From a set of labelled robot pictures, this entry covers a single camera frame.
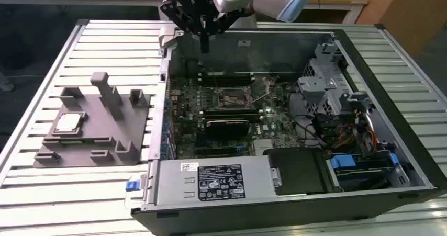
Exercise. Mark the black disk drive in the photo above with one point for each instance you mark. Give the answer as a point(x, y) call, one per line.
point(360, 179)

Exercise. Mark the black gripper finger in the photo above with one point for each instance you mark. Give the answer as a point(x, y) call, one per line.
point(176, 15)
point(228, 18)

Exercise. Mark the black RAM slot bank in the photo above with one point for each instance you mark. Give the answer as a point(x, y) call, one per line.
point(228, 80)
point(230, 114)

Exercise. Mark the silver power supply unit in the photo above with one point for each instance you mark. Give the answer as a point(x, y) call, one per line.
point(176, 183)

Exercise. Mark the small silver heat sink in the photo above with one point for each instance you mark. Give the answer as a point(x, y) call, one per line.
point(264, 145)

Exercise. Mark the grey metal drive cage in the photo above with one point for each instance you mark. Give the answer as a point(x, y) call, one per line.
point(314, 87)

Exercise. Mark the grey plastic parts rack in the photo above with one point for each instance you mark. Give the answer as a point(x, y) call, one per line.
point(94, 121)

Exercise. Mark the blue disk carrier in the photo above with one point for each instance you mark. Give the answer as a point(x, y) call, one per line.
point(342, 162)

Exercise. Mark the blue case latch tab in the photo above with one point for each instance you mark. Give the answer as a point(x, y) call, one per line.
point(133, 186)

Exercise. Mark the CPU socket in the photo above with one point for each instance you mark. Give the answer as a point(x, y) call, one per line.
point(233, 98)

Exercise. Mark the green motherboard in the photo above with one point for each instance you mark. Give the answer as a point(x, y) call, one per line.
point(189, 115)

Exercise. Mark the grey metal floor foot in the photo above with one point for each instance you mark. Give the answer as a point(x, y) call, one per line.
point(6, 85)

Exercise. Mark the black open PC case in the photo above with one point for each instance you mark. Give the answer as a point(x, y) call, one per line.
point(245, 220)

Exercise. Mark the black graphics card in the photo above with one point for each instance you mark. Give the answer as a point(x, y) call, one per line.
point(228, 128)

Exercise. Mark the wooden cabinet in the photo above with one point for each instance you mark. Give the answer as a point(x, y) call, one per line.
point(412, 11)

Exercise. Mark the silver CPU chip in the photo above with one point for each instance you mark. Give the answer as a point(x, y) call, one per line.
point(70, 122)

